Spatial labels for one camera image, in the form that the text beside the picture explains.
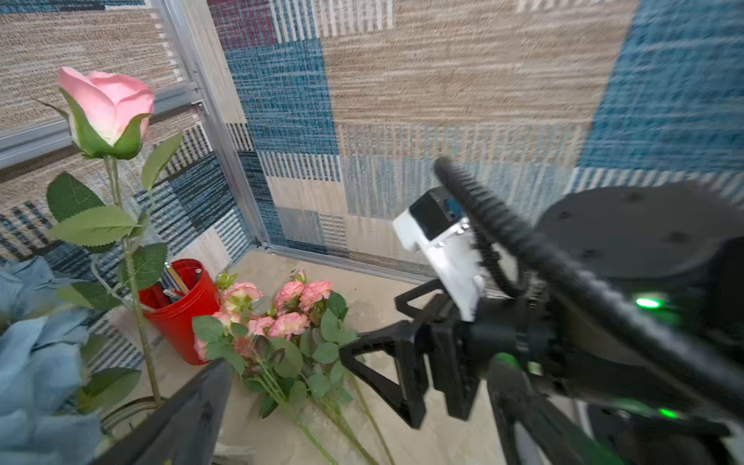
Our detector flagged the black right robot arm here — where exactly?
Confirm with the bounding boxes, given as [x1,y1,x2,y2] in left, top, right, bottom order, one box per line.
[340,157,743,464]

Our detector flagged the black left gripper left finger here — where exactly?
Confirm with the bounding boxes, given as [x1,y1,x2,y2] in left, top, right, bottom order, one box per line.
[94,360,233,464]

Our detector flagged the clear glass vase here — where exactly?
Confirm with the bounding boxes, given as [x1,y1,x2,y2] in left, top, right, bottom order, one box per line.
[101,396,166,440]

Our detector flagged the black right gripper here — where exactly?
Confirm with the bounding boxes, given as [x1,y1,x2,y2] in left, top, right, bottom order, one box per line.
[339,279,558,429]

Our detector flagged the pencils in red cup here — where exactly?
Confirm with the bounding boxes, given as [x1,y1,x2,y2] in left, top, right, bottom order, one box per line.
[161,259,205,301]

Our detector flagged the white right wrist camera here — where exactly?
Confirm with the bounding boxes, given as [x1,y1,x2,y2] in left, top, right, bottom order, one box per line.
[393,186,524,323]

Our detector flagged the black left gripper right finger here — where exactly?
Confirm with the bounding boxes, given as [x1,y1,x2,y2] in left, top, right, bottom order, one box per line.
[486,356,622,464]

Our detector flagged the red pencil cup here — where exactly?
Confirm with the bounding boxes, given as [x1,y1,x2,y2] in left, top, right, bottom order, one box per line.
[139,259,221,365]

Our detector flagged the grey blue rose stem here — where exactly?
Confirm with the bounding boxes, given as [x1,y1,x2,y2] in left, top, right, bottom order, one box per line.
[1,257,102,464]

